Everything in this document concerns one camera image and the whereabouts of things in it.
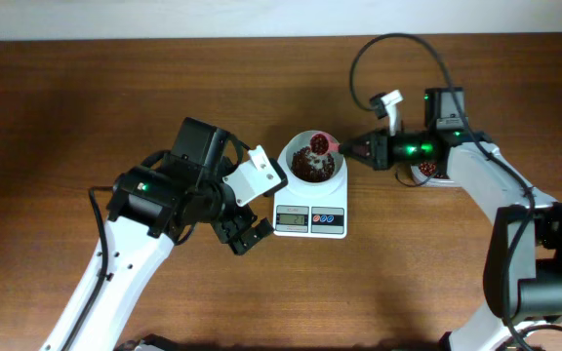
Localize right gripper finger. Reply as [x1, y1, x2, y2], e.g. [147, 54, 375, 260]
[340, 148, 375, 170]
[339, 132, 374, 151]

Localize pink measuring scoop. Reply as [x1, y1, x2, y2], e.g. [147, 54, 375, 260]
[309, 132, 340, 156]

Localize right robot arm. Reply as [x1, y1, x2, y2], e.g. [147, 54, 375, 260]
[339, 89, 562, 351]

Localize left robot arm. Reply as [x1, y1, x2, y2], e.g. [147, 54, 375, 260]
[42, 118, 288, 351]

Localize white digital kitchen scale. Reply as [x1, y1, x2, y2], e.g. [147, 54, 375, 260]
[273, 150, 348, 239]

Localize clear plastic bean container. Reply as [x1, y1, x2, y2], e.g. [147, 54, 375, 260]
[410, 164, 459, 188]

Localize white round bowl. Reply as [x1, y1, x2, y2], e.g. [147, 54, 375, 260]
[283, 131, 344, 183]

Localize red beans in bowl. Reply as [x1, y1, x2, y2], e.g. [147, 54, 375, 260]
[291, 147, 336, 182]

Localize right black cable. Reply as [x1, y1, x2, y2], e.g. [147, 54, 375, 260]
[348, 32, 539, 351]

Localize black cable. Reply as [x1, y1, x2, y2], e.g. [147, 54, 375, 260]
[348, 32, 539, 351]
[60, 134, 253, 351]

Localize left black cable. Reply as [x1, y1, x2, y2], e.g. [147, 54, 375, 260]
[60, 134, 253, 351]

